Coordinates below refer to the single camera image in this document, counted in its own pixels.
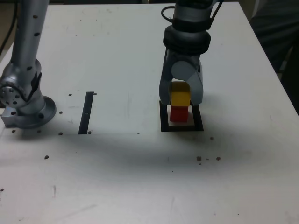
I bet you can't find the black tape strip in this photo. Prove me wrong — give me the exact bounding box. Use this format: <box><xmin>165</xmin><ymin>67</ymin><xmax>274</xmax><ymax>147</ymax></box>
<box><xmin>78</xmin><ymin>91</ymin><xmax>94</xmax><ymax>135</ymax></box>

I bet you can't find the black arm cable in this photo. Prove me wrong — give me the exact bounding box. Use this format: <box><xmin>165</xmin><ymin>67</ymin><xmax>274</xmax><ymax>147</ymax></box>
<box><xmin>161</xmin><ymin>6</ymin><xmax>175</xmax><ymax>23</ymax></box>

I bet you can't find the black tape square outline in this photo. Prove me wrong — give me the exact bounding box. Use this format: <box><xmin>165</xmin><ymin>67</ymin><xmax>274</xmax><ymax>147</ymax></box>
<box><xmin>159</xmin><ymin>99</ymin><xmax>204</xmax><ymax>133</ymax></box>

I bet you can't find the yellow cube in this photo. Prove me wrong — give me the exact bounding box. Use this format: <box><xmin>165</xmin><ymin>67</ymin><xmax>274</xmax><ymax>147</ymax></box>
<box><xmin>169</xmin><ymin>81</ymin><xmax>191</xmax><ymax>107</ymax></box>

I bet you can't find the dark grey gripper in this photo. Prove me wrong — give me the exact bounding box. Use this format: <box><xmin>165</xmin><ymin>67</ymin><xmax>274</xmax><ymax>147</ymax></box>
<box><xmin>158</xmin><ymin>51</ymin><xmax>205</xmax><ymax>106</ymax></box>

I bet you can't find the red cube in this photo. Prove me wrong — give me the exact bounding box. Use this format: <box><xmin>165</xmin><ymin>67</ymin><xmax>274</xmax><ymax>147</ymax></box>
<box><xmin>170</xmin><ymin>105</ymin><xmax>188</xmax><ymax>123</ymax></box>

